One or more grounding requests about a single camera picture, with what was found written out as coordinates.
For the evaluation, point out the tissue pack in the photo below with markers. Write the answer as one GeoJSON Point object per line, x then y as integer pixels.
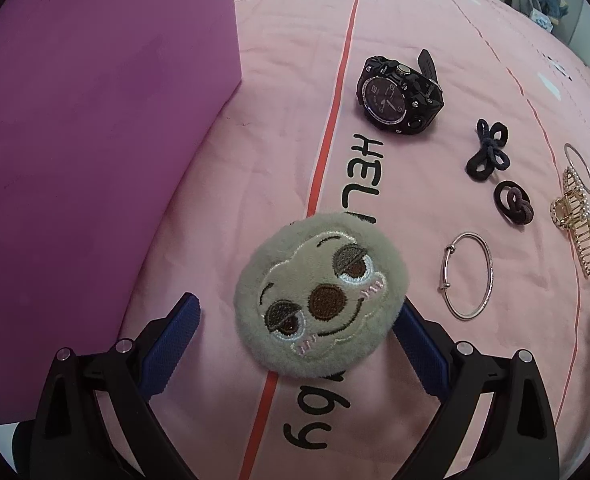
{"type": "Point", "coordinates": [542, 20]}

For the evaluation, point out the silver bangle with clasp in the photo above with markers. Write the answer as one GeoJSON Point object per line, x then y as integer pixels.
{"type": "Point", "coordinates": [490, 272]}

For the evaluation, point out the gold pearl hair claw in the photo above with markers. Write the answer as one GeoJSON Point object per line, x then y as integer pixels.
{"type": "Point", "coordinates": [565, 210]}

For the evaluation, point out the purple storage box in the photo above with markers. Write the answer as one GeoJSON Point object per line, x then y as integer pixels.
{"type": "Point", "coordinates": [100, 135]}

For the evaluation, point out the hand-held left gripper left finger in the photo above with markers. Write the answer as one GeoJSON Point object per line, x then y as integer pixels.
{"type": "Point", "coordinates": [172, 345]}

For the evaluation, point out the pink printed bedsheet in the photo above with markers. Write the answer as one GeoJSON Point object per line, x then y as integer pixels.
{"type": "Point", "coordinates": [275, 160]}

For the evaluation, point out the black wrist watch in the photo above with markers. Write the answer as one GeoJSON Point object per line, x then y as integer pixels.
{"type": "Point", "coordinates": [390, 95]}

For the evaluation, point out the round plush sloth face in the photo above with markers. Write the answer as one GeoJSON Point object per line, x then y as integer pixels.
{"type": "Point", "coordinates": [320, 300]}

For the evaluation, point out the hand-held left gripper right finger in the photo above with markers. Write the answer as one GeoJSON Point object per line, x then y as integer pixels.
{"type": "Point", "coordinates": [420, 345]}

